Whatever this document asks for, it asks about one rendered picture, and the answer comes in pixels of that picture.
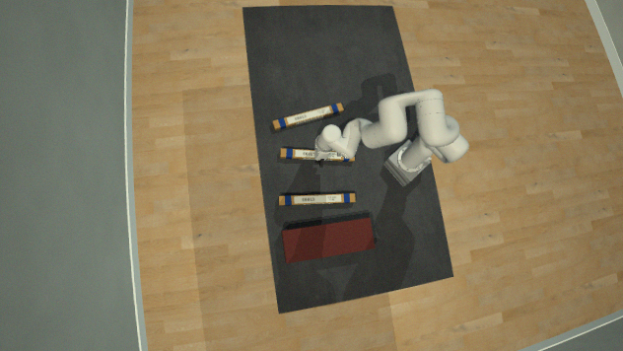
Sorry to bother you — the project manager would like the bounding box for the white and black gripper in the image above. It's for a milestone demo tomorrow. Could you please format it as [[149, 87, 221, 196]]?
[[314, 134, 330, 168]]

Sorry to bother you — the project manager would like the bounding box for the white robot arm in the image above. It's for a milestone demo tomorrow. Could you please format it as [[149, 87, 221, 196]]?
[[316, 89, 469, 173]]

